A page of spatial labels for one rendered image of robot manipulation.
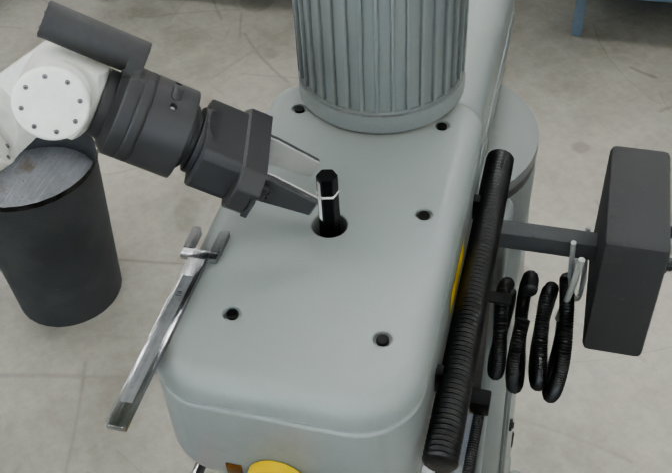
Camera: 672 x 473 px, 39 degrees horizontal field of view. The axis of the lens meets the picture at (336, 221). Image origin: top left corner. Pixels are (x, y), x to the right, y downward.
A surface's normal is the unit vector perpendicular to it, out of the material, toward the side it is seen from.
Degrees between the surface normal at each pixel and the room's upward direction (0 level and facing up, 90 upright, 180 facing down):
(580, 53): 0
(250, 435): 90
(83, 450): 0
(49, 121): 71
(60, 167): 0
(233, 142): 30
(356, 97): 90
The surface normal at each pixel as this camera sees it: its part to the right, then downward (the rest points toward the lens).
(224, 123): 0.47, -0.64
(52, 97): 0.17, 0.39
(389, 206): -0.04, -0.72
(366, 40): -0.20, 0.69
